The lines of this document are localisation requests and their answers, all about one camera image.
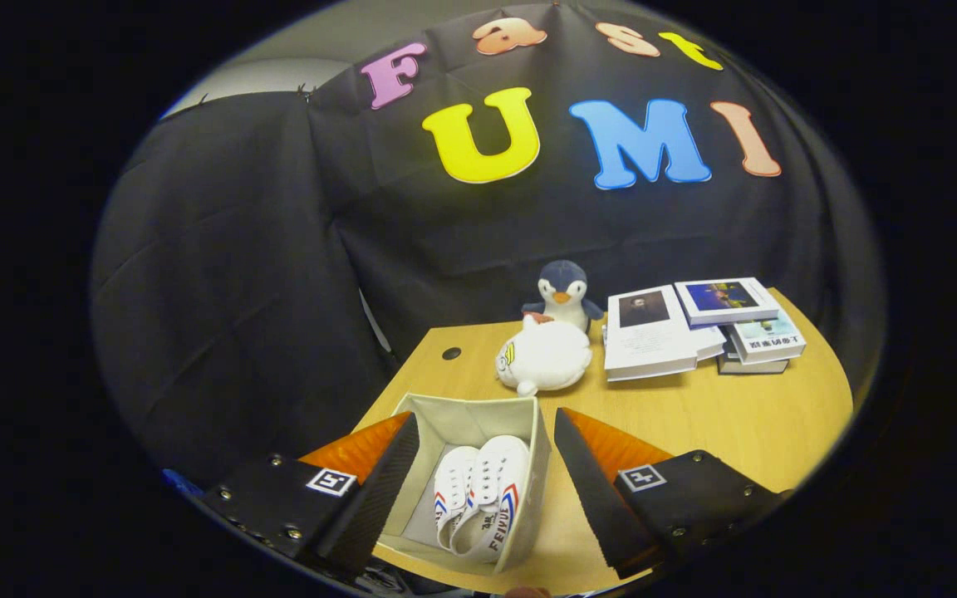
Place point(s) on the beige fabric storage box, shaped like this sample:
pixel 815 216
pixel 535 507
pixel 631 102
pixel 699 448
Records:
pixel 462 419

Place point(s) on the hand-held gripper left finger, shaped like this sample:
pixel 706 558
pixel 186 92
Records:
pixel 370 507

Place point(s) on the book with pale green cover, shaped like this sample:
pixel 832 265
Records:
pixel 769 336

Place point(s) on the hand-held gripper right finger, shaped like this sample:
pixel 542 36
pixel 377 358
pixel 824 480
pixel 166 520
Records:
pixel 591 498

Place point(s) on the navy penguin plush toy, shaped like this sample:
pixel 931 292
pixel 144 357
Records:
pixel 563 278

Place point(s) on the white book with portrait cover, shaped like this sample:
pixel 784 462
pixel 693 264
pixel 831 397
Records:
pixel 649 340

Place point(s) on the book with blue cover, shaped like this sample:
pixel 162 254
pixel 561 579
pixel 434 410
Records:
pixel 723 299

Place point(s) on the dark thin book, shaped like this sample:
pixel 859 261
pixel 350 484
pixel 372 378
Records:
pixel 748 368

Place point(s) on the black backdrop cloth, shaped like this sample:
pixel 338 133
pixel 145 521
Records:
pixel 238 291

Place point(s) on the white canvas shoe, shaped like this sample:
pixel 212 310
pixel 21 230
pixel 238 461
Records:
pixel 499 465
pixel 451 490

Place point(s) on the white round plush toy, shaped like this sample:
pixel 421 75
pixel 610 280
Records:
pixel 545 357

